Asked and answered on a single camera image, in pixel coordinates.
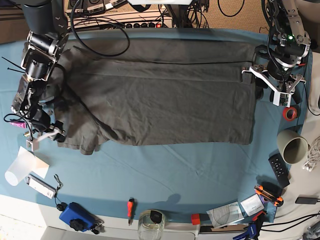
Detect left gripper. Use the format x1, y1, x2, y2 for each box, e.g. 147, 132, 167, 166
254, 56, 299, 85

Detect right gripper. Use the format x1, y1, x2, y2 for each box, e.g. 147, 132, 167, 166
23, 107, 66, 143

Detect dark grey T-shirt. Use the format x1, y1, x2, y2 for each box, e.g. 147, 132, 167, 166
49, 38, 256, 155

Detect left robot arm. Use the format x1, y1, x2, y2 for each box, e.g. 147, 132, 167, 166
255, 0, 311, 83

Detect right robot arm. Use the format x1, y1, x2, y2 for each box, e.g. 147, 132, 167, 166
10, 0, 68, 143

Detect pink glue tube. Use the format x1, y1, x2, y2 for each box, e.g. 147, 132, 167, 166
10, 121, 27, 129

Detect red tape roll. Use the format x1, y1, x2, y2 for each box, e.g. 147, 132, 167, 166
282, 105, 299, 122

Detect white paper sheet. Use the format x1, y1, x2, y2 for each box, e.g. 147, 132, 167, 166
17, 146, 50, 179

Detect translucent plastic cup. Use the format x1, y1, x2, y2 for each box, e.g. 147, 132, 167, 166
4, 151, 36, 186

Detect white labelled box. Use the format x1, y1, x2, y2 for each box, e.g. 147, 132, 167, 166
25, 174, 56, 199

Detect beige ceramic mug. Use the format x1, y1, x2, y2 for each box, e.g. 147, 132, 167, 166
276, 129, 310, 165

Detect black remote control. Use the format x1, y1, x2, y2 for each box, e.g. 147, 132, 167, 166
268, 153, 290, 189

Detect blue box with knob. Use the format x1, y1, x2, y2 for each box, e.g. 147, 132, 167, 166
57, 202, 96, 232

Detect orange black utility knife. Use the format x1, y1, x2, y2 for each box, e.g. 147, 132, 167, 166
254, 185, 284, 207

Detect black power adapter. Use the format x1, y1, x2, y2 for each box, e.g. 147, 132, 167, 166
295, 195, 320, 205

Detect white card packet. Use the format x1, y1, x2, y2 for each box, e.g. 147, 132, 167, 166
240, 193, 265, 217

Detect black power strip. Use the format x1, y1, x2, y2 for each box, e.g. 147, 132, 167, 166
119, 20, 173, 29

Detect blue table cloth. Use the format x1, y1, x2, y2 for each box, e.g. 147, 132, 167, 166
0, 27, 313, 224

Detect folded paper leaflet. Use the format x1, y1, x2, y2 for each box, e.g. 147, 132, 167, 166
206, 201, 245, 228

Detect clear glass jar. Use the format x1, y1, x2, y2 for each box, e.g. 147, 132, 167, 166
138, 209, 166, 240

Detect blue black clamp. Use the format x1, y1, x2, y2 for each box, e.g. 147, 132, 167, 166
232, 210, 267, 240

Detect small red cube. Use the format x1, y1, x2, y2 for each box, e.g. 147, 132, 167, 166
191, 213, 201, 225

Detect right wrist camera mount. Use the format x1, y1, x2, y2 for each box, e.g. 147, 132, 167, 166
26, 128, 63, 152

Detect black cable ties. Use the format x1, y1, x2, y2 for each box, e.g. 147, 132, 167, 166
1, 56, 27, 75

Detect white earphone cable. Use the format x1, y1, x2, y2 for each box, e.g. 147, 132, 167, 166
301, 136, 320, 173

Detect black lanyard cord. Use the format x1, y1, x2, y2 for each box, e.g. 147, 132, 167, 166
53, 174, 66, 212

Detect orange handled screwdriver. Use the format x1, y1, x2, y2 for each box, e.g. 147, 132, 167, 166
127, 198, 135, 226

